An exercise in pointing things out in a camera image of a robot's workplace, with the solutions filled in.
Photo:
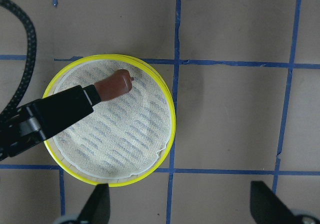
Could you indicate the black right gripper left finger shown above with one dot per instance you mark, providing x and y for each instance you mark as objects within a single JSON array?
[{"x": 97, "y": 208}]

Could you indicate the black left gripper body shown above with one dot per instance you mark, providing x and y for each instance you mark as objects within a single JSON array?
[{"x": 20, "y": 133}]

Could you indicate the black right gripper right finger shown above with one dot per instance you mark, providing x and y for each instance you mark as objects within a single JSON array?
[{"x": 266, "y": 207}]

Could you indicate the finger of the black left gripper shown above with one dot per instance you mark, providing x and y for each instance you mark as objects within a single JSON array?
[{"x": 57, "y": 112}]

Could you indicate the brown round bun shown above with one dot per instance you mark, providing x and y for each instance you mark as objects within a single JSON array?
[{"x": 119, "y": 83}]

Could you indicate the white mesh steamer cloth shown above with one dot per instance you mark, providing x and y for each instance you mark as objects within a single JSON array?
[{"x": 123, "y": 136}]

